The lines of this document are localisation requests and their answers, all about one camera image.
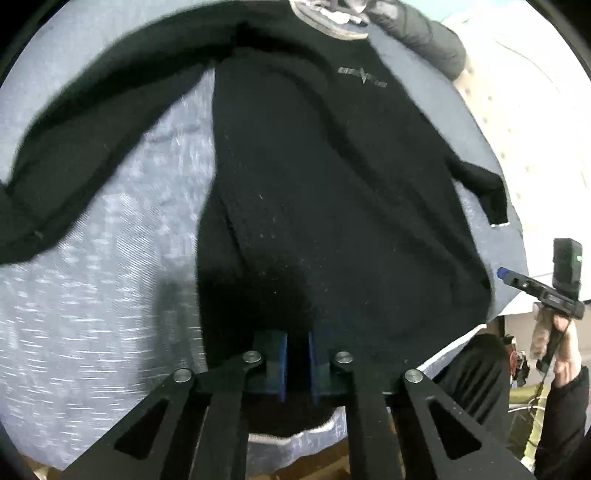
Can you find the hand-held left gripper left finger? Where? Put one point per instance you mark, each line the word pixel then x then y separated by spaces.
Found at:
pixel 277 364

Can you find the black sweater with white trim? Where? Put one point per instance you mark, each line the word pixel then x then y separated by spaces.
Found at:
pixel 323 184

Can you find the person's right hand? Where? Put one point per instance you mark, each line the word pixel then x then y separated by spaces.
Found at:
pixel 567 350

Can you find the person's right forearm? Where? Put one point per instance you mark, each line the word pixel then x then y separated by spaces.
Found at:
pixel 568 420

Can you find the cream tufted headboard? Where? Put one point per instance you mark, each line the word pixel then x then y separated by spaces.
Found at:
pixel 531 115

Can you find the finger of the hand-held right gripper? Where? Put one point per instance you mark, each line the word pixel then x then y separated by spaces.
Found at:
pixel 517 279

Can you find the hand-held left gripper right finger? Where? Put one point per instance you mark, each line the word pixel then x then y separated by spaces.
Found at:
pixel 318 364

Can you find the wooden bed frame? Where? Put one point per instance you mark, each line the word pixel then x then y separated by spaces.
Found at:
pixel 304 467

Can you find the blue patterned bed sheet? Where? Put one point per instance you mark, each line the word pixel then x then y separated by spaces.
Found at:
pixel 115 300

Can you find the pile of mixed clothes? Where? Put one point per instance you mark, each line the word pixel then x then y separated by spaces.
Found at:
pixel 323 14

